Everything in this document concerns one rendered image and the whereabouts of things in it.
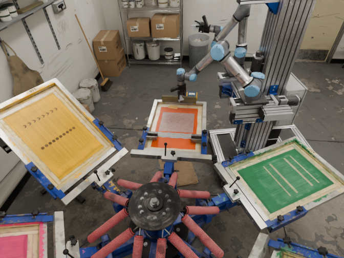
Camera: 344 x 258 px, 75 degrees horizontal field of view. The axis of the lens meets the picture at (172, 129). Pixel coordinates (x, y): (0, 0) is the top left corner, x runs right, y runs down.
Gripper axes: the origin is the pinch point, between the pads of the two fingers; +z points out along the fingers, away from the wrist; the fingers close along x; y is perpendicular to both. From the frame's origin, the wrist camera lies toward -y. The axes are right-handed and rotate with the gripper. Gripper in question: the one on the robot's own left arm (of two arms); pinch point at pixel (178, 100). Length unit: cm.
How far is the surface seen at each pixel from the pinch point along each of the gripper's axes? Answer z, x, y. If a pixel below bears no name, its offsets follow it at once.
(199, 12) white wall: 2, 322, 11
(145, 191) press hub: -21, -123, -7
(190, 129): 14.0, -29.3, 13.7
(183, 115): 13.9, -8.4, 5.3
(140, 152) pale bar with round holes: 5, -71, -26
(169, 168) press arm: 5, -85, 1
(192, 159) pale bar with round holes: 7, -72, 19
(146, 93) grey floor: 109, 172, -85
